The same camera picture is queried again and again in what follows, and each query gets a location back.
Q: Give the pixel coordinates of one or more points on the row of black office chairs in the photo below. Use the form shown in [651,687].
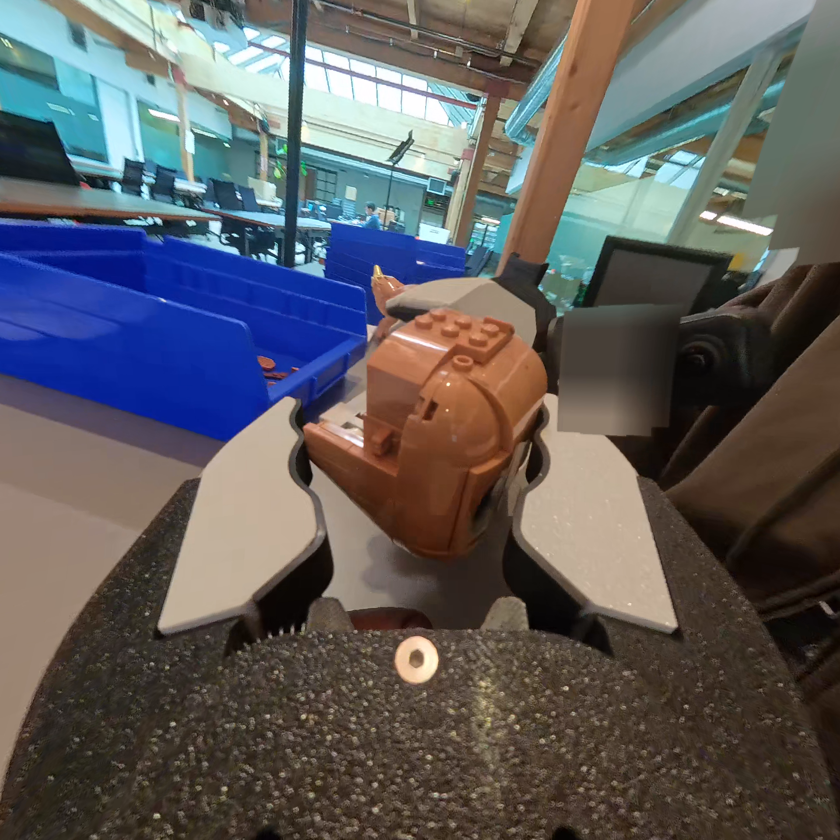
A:
[226,193]

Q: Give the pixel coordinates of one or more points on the black building column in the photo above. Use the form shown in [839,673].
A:
[296,131]

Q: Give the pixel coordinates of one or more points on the long brown desk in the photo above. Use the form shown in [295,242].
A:
[98,200]

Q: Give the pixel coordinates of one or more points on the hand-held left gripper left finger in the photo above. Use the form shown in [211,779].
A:
[243,525]

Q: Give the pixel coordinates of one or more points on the brown lego head model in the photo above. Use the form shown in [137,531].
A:
[446,426]

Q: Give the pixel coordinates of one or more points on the tan lego creature model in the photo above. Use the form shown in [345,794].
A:
[387,289]

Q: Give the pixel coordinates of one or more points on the stack of blue bins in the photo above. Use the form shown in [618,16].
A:
[394,253]

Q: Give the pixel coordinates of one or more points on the white sign board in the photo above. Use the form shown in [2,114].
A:
[433,233]

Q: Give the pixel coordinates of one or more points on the black framed monitor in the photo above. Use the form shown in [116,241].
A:
[656,275]

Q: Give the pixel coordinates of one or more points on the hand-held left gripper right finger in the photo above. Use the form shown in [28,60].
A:
[590,525]

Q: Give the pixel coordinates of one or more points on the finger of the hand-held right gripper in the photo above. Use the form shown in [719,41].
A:
[459,295]

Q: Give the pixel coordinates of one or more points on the wooden building column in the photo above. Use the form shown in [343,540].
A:
[564,131]

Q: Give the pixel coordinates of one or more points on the silver ventilation duct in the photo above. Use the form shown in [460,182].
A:
[535,92]

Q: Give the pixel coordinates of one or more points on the person's brown jacket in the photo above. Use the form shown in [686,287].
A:
[754,492]

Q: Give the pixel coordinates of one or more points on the blue plastic parts bin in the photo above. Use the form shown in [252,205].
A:
[131,354]

